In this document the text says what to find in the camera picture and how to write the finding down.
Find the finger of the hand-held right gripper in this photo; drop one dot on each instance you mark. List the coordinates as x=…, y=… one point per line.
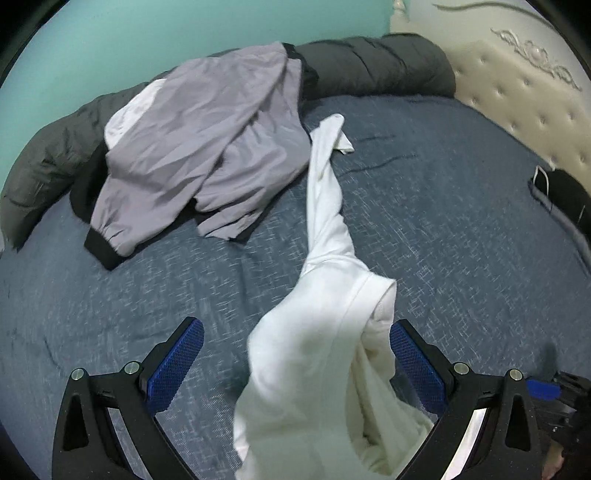
x=542, y=390

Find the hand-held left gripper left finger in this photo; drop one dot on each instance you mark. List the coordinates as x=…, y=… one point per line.
x=178, y=364

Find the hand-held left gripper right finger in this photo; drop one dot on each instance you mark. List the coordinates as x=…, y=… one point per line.
x=415, y=369

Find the white long-sleeve shirt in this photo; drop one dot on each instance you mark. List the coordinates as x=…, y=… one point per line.
x=323, y=346

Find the grey jacket with black cuffs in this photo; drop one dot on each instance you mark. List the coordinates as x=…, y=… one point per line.
x=207, y=115

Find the dark grey puffer duvet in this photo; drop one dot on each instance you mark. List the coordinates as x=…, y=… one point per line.
x=383, y=64

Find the cream tufted headboard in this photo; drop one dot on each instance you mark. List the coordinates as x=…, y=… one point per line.
x=508, y=74

